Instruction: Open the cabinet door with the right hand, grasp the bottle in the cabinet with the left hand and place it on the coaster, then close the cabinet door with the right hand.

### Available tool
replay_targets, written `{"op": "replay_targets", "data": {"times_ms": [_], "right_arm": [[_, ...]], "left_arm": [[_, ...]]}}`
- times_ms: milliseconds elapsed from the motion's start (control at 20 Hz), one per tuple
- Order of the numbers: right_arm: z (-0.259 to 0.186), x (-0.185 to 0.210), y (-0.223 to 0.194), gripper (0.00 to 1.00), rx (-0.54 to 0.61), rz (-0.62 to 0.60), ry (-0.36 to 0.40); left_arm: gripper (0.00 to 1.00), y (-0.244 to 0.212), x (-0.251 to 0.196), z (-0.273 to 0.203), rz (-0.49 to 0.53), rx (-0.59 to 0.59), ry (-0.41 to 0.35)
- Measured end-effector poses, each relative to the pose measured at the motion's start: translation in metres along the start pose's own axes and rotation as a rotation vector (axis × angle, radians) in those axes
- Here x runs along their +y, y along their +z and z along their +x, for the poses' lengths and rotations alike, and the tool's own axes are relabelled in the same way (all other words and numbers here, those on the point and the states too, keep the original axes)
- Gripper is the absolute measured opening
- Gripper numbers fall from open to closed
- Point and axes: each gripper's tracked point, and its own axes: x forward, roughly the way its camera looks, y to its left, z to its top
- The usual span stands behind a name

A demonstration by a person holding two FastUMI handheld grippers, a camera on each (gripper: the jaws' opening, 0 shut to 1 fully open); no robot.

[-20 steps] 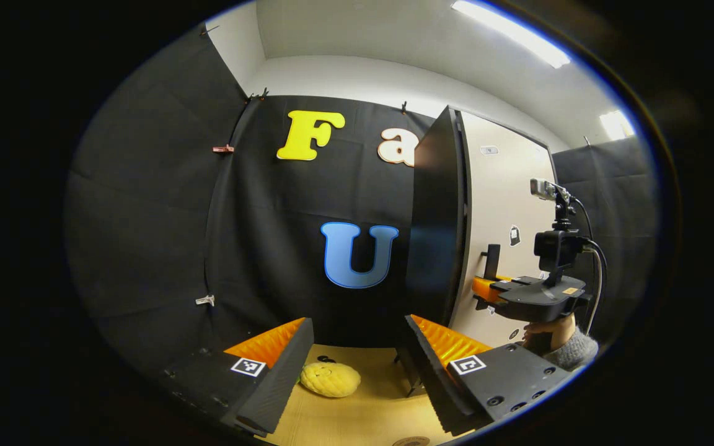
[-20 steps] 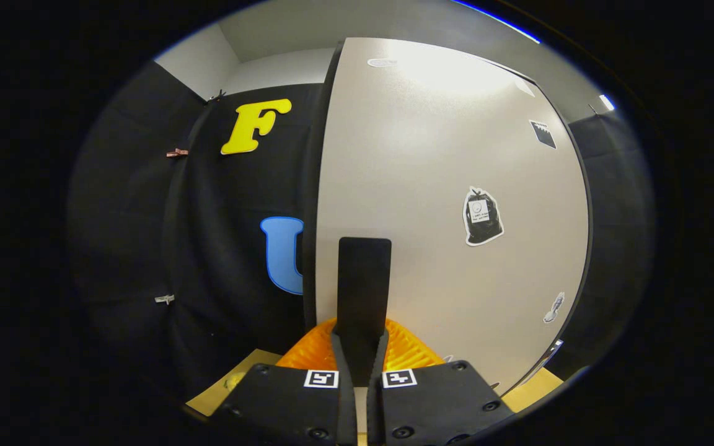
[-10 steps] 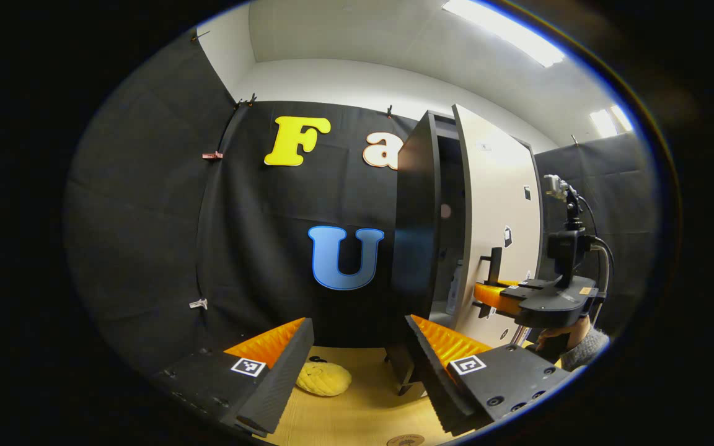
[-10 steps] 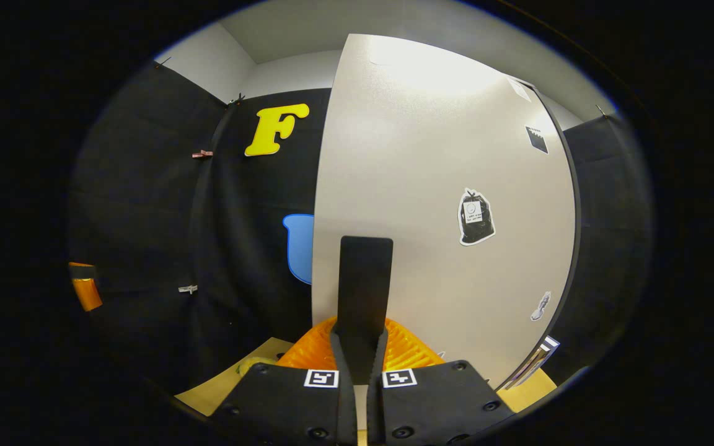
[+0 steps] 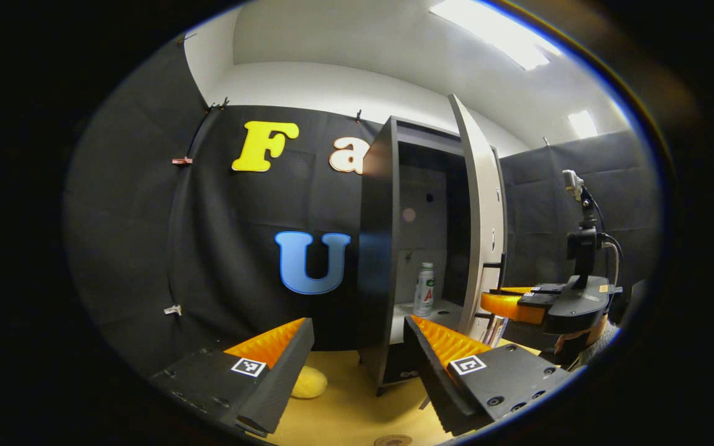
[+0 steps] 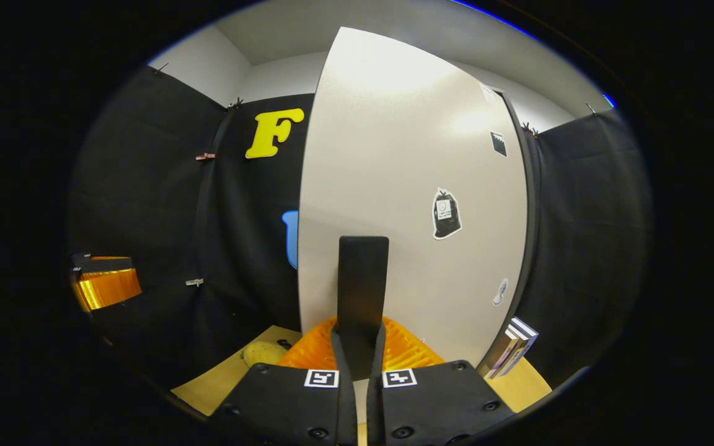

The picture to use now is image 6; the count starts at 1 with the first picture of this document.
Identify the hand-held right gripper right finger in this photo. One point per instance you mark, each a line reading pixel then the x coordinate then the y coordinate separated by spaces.
pixel 377 409

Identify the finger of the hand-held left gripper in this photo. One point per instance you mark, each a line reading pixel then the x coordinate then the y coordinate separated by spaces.
pixel 109 289
pixel 103 264

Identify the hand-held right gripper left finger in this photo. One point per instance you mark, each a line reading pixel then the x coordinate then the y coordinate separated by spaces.
pixel 346 409

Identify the light grey cabinet door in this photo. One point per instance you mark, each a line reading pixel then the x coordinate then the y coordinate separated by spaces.
pixel 394 155

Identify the black backdrop cloth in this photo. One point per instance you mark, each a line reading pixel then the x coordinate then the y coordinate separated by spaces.
pixel 146 186

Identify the yellow round lump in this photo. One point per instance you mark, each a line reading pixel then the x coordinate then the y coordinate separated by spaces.
pixel 263 353

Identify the pink clip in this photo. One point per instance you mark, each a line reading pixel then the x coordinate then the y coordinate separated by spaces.
pixel 205 157

